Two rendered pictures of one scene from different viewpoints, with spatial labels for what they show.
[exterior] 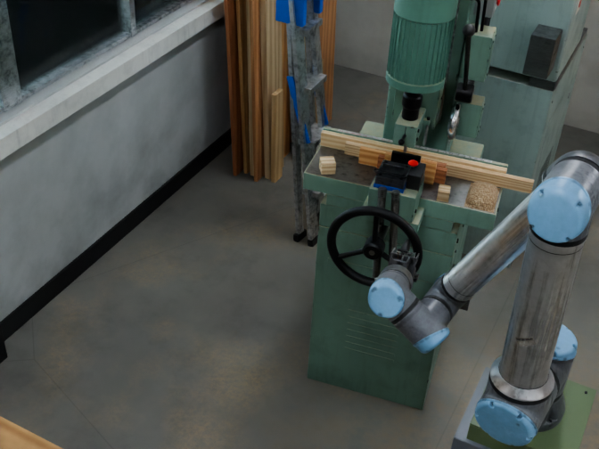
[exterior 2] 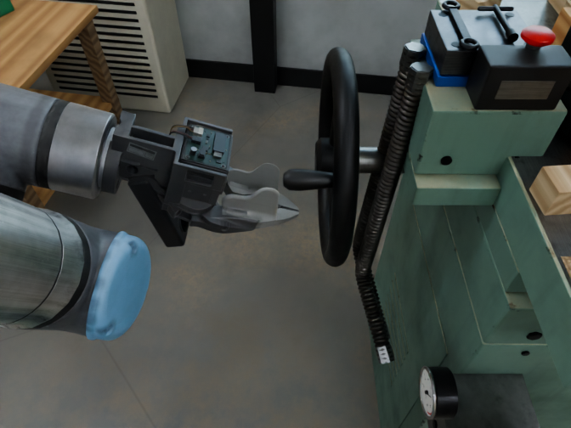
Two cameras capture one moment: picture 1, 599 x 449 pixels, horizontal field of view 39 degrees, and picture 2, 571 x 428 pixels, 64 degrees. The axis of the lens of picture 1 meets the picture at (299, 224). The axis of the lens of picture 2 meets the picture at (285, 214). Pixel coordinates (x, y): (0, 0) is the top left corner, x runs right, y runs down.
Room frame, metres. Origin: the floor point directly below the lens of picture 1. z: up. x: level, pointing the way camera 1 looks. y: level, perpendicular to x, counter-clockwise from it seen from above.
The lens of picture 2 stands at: (1.79, -0.65, 1.24)
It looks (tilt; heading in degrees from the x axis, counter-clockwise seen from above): 50 degrees down; 74
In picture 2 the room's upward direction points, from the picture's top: straight up
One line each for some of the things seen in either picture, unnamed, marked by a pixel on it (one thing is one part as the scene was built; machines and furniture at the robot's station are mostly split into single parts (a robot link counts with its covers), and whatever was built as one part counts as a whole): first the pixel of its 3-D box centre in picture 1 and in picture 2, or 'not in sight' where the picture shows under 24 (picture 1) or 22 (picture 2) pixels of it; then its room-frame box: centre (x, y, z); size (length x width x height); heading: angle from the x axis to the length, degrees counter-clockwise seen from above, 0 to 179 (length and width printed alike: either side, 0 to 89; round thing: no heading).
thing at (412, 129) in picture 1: (409, 127); not in sight; (2.32, -0.33, 1.03); 0.14 x 0.07 x 0.09; 164
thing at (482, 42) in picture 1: (478, 53); not in sight; (2.47, -0.53, 1.22); 0.09 x 0.08 x 0.15; 164
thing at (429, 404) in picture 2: not in sight; (438, 395); (2.03, -0.51, 0.65); 0.06 x 0.04 x 0.08; 74
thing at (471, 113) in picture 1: (467, 115); not in sight; (2.44, -0.52, 1.02); 0.09 x 0.07 x 0.12; 74
